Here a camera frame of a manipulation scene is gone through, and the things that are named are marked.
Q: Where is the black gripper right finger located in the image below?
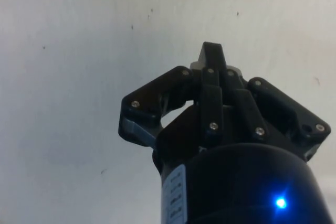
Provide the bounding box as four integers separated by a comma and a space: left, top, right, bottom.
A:
212, 42, 332, 162

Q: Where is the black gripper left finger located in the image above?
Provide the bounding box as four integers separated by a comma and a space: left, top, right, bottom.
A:
118, 41, 224, 148

